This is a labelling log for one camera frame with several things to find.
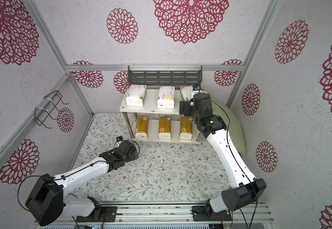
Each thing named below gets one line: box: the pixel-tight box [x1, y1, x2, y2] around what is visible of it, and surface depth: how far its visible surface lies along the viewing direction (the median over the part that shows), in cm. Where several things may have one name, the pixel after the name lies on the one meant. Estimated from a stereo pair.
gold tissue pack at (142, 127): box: [134, 116, 150, 139], surface depth 97 cm
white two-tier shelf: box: [119, 89, 202, 144], surface depth 96 cm
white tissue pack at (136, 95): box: [125, 84, 147, 106], surface depth 77 cm
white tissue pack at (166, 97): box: [156, 85, 176, 109], surface depth 76 cm
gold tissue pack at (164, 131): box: [158, 116, 172, 140], surface depth 97 cm
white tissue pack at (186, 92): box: [180, 84, 193, 102], surface depth 79 cm
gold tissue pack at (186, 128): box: [179, 116, 193, 141], surface depth 97 cm
